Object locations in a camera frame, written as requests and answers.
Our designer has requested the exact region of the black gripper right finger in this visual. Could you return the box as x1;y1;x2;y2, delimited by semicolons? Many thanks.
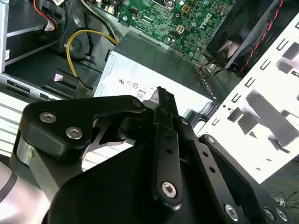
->
174;116;292;224

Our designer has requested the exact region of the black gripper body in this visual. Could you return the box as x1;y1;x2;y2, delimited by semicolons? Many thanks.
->
46;140;225;224

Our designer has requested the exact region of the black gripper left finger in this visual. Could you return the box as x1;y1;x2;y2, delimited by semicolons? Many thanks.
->
18;86;183;208

